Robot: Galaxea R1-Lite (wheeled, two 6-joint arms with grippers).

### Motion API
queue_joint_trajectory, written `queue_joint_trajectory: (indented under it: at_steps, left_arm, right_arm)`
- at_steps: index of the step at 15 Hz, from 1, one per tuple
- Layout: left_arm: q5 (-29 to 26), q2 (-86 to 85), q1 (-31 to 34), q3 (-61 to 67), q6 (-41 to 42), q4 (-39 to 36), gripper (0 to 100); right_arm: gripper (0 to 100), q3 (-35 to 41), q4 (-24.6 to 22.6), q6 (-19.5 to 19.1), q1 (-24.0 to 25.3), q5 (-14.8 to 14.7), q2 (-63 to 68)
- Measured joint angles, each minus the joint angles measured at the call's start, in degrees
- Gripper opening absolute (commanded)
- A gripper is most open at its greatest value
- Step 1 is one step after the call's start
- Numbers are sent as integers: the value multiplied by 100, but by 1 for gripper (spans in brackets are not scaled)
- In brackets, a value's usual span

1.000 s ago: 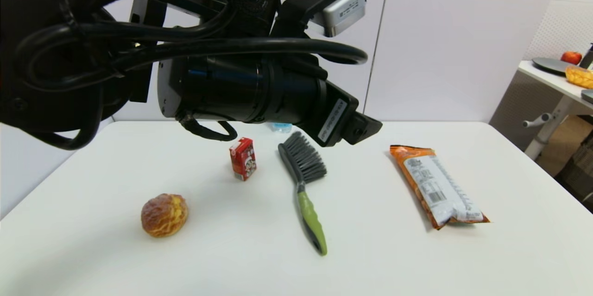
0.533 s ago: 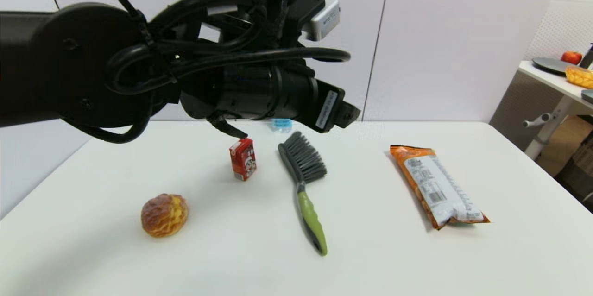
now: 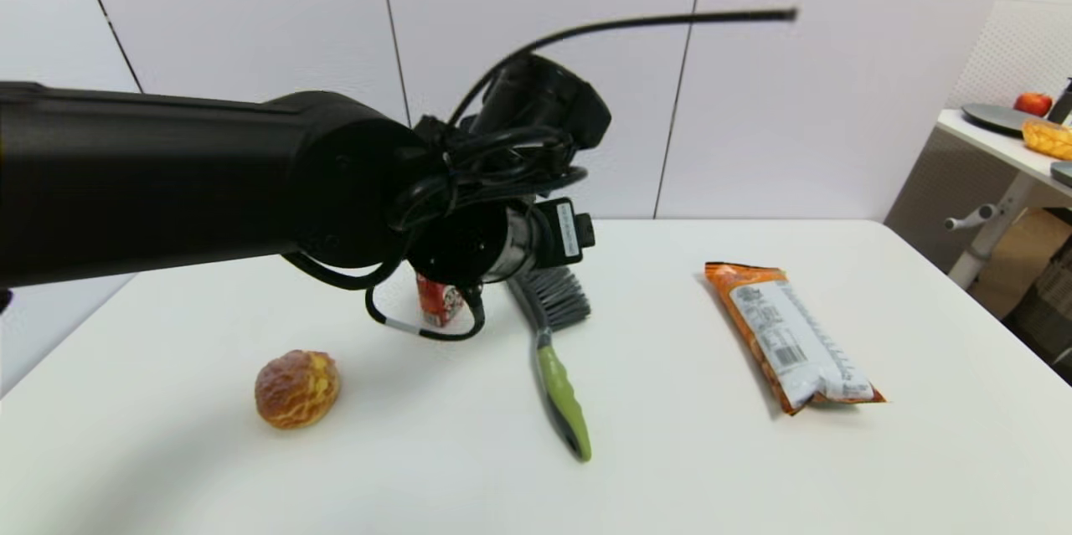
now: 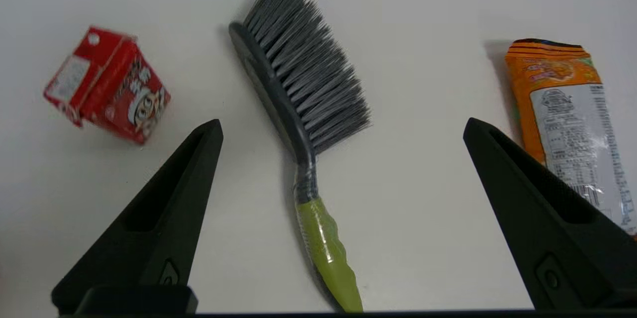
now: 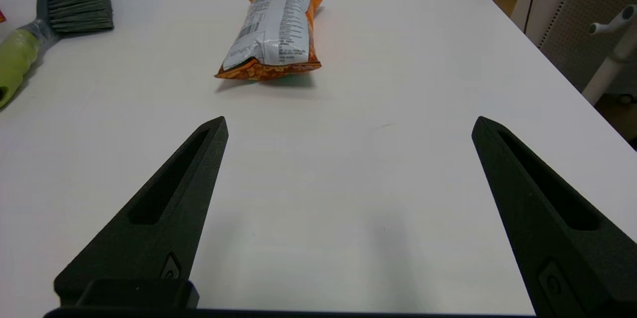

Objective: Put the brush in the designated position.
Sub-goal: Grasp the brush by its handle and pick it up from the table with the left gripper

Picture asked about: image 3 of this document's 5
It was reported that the white table crank handle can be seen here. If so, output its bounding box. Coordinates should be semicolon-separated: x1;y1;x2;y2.
945;204;1002;232

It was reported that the green handled grey brush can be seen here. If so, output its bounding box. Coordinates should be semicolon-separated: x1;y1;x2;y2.
505;265;594;463

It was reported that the white side table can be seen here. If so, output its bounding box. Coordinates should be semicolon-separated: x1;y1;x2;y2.
936;108;1072;289

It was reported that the black cable with white band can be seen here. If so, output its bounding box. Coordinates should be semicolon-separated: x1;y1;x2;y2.
364;263;487;343

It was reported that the golden cream puff bread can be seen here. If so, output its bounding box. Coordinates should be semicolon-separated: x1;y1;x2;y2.
255;349;342;430

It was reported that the red drink carton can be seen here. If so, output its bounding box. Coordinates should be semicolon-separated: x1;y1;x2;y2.
415;271;466;329

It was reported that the orange snack bag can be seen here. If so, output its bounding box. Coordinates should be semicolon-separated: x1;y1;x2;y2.
703;261;887;417

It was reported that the dark grey plate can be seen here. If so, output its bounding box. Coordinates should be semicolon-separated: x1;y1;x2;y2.
961;104;1035;134

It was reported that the white perforated panel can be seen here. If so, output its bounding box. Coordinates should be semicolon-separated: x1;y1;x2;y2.
884;0;1072;251

